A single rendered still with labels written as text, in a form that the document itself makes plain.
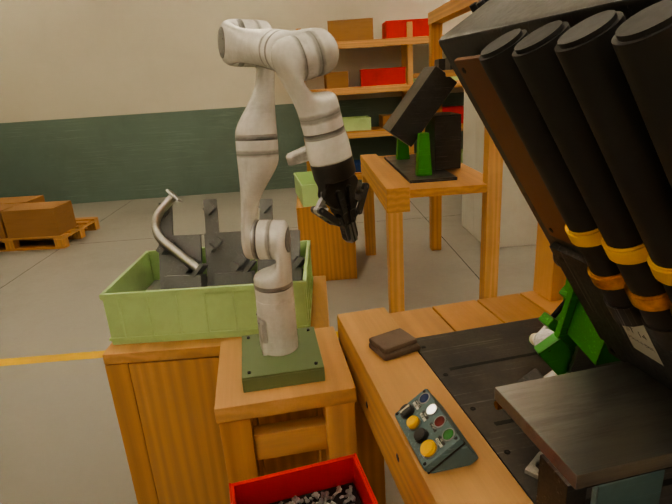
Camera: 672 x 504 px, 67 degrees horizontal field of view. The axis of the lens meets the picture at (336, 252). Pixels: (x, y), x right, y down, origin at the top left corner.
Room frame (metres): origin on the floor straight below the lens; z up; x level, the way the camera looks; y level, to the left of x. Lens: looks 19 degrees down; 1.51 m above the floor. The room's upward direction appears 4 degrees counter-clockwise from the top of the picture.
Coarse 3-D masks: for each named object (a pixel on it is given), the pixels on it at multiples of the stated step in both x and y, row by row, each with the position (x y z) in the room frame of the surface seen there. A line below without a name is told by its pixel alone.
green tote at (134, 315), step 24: (144, 264) 1.73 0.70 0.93; (120, 288) 1.51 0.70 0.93; (144, 288) 1.69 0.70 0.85; (192, 288) 1.39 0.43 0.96; (216, 288) 1.39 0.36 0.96; (240, 288) 1.38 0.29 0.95; (312, 288) 1.68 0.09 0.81; (120, 312) 1.39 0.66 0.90; (144, 312) 1.39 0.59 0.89; (168, 312) 1.39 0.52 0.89; (192, 312) 1.39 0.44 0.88; (216, 312) 1.39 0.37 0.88; (240, 312) 1.39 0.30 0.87; (120, 336) 1.39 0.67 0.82; (144, 336) 1.39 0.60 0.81; (168, 336) 1.39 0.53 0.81; (192, 336) 1.39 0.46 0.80; (216, 336) 1.39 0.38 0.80; (240, 336) 1.39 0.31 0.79
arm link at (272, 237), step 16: (272, 224) 1.09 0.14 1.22; (256, 240) 1.07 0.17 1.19; (272, 240) 1.06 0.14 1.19; (288, 240) 1.09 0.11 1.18; (272, 256) 1.07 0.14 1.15; (288, 256) 1.09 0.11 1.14; (272, 272) 1.08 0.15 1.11; (288, 272) 1.09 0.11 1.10; (256, 288) 1.09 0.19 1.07; (272, 288) 1.07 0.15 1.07
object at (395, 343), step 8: (400, 328) 1.11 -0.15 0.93; (376, 336) 1.08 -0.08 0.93; (384, 336) 1.07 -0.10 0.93; (392, 336) 1.07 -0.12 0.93; (400, 336) 1.07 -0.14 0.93; (408, 336) 1.07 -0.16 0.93; (376, 344) 1.04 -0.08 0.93; (384, 344) 1.04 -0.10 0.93; (392, 344) 1.03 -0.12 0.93; (400, 344) 1.03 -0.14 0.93; (408, 344) 1.04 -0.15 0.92; (416, 344) 1.05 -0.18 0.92; (376, 352) 1.04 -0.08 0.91; (384, 352) 1.01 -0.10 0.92; (392, 352) 1.02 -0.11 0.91; (400, 352) 1.03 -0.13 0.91; (408, 352) 1.03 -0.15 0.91
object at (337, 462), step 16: (320, 464) 0.67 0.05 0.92; (336, 464) 0.68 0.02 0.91; (352, 464) 0.68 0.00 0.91; (256, 480) 0.65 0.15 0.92; (272, 480) 0.65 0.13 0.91; (288, 480) 0.66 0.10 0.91; (304, 480) 0.66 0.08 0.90; (320, 480) 0.67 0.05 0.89; (336, 480) 0.68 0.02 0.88; (352, 480) 0.68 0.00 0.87; (240, 496) 0.64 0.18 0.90; (256, 496) 0.65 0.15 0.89; (272, 496) 0.65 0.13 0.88; (288, 496) 0.66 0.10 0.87; (304, 496) 0.66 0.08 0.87; (320, 496) 0.65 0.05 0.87; (336, 496) 0.65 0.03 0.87; (352, 496) 0.64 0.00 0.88; (368, 496) 0.61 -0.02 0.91
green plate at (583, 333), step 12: (576, 300) 0.68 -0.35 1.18; (564, 312) 0.69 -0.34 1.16; (576, 312) 0.68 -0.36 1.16; (564, 324) 0.69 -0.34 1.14; (576, 324) 0.68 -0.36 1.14; (588, 324) 0.66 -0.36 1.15; (564, 336) 0.70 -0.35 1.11; (576, 336) 0.68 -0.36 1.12; (588, 336) 0.65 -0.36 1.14; (588, 348) 0.65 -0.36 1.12; (600, 348) 0.63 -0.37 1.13; (600, 360) 0.63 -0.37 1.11; (612, 360) 0.64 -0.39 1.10
